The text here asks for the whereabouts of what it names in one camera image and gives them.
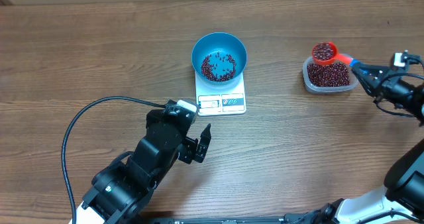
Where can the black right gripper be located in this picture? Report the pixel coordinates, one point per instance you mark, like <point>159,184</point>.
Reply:
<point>370,86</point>

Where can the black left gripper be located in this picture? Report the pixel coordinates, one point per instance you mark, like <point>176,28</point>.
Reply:
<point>189,153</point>

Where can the red measuring scoop blue handle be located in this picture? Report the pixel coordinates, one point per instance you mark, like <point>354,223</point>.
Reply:
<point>338,57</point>

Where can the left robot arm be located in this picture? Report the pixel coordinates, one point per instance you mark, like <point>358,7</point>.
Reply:
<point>122,189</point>

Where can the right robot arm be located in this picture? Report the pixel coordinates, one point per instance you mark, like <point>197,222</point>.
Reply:
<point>401,196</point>

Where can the white digital kitchen scale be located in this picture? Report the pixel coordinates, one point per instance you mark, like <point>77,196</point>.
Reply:
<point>220,99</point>

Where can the red beans in scoop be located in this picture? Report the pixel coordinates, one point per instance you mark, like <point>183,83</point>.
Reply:
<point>323,51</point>

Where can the red beans in bowl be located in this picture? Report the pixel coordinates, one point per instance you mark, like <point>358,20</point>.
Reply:
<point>219,67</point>

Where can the blue bowl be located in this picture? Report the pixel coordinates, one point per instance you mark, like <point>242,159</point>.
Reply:
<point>219,42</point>

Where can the clear plastic container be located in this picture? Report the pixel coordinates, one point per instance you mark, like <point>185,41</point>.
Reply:
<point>315,89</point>

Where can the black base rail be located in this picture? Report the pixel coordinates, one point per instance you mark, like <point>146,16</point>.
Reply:
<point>289,218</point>

